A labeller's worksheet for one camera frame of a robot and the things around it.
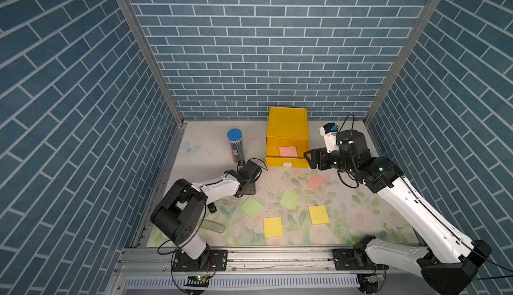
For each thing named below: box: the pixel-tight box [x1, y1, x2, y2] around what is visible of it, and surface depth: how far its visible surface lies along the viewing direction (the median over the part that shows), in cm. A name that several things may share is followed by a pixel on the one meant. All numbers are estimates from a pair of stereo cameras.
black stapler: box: [207, 202, 218, 214], surface depth 87 cm
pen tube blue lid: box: [226, 128, 245, 164], surface depth 91 cm
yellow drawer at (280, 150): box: [265, 136, 310, 169], surface depth 89 cm
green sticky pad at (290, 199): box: [279, 188, 300, 211], surface depth 91 cm
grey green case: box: [201, 219, 226, 234], surface depth 81 cm
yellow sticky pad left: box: [263, 216, 284, 238], surface depth 84 cm
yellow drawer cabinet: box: [265, 106, 310, 149], surface depth 93 cm
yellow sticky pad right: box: [307, 204, 331, 225], surface depth 88 cm
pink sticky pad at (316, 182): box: [305, 174, 326, 191], surface depth 98 cm
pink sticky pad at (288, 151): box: [278, 145, 299, 158], surface depth 89 cm
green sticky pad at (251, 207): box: [239, 195, 264, 220], surface depth 89 cm
